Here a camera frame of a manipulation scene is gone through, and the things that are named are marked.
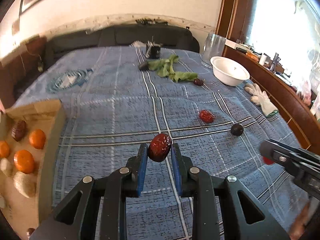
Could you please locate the small red date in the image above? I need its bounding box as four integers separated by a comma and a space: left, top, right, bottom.
199, 110, 215, 124

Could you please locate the wooden sideboard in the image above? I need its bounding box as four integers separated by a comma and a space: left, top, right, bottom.
216, 0, 319, 154

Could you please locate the green leafy vegetable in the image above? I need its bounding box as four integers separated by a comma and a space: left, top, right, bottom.
148, 54, 198, 83

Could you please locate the small black adapter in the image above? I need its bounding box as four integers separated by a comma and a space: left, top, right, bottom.
138, 61, 149, 71

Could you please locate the red tomato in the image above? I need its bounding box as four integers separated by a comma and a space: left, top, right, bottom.
263, 156, 274, 165

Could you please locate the brown armchair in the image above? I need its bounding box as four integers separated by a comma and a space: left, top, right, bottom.
1, 35, 47, 110

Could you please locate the small orange mandarin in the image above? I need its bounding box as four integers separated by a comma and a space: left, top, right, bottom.
29, 129, 46, 150

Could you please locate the cardboard box tray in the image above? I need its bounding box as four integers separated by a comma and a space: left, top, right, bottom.
1, 99, 66, 239

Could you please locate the blue plaid tablecloth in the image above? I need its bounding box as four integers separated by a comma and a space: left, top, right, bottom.
16, 47, 309, 239

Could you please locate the black device with antenna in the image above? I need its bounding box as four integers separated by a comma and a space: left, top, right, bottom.
145, 36, 162, 60

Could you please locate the large wrinkled red date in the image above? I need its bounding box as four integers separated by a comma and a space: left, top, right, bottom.
11, 120, 27, 142

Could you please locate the black leather sofa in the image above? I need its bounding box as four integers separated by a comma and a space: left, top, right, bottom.
44, 24, 200, 67

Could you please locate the white work glove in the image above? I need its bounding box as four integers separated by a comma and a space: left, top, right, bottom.
244, 83, 278, 118

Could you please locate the dark plum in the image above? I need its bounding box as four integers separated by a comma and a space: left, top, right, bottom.
231, 123, 244, 137

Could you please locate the clear glass jar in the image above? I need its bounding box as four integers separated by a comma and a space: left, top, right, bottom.
201, 33, 226, 65

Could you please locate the white bowl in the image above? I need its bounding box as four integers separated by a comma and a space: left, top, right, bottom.
210, 56, 250, 87

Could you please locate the far dark red date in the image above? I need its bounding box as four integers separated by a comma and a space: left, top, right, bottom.
193, 78, 203, 86

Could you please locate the large orange mandarin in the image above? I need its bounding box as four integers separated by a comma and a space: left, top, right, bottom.
14, 150, 35, 174

